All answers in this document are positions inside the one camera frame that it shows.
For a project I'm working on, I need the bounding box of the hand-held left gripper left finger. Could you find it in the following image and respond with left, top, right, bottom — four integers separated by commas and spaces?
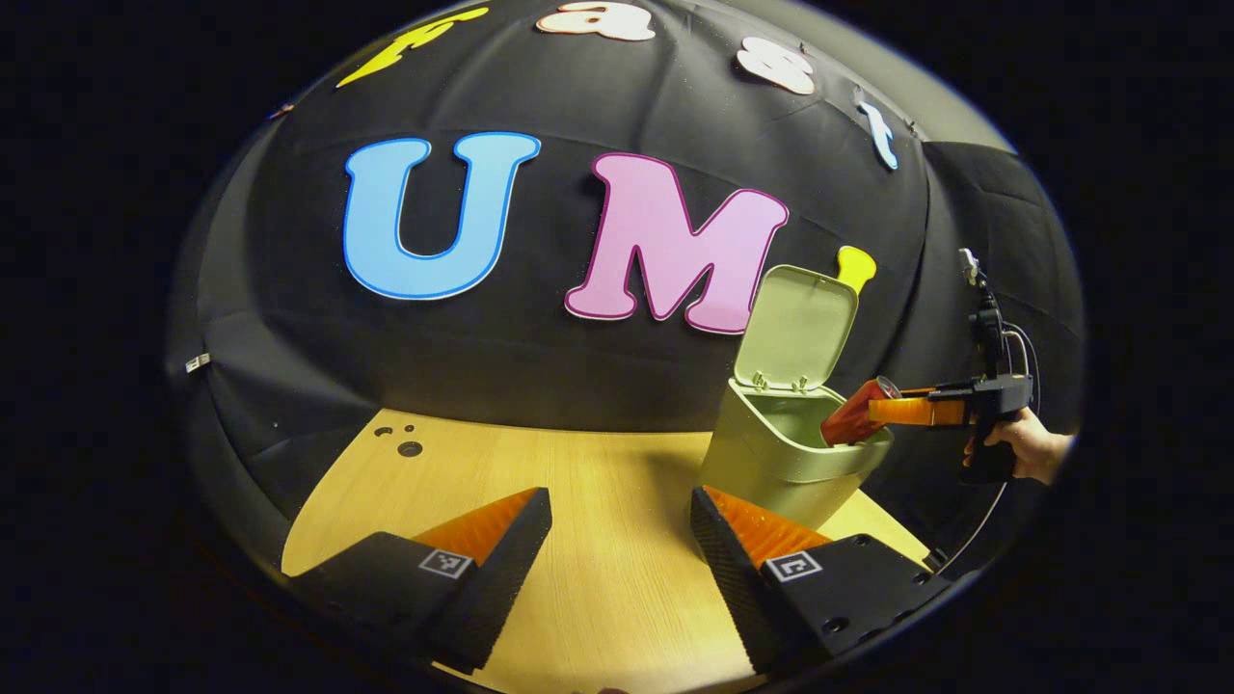
289, 487, 554, 675

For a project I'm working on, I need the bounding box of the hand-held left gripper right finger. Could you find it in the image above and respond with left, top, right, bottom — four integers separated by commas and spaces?
688, 485, 952, 677

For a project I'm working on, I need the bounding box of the red pop can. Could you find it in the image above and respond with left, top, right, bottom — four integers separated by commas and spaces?
821, 376, 902, 447

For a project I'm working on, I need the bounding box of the green desktop garbage bin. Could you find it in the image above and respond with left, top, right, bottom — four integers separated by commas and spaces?
699, 265, 895, 533

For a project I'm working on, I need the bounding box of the wooden desktop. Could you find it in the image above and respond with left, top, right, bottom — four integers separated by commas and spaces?
280, 410, 931, 694

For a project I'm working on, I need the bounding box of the black backdrop cloth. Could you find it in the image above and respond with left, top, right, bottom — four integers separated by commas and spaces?
164, 0, 1086, 579

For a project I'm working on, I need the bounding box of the thin grey cable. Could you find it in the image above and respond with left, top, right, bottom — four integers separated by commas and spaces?
925, 326, 1040, 572

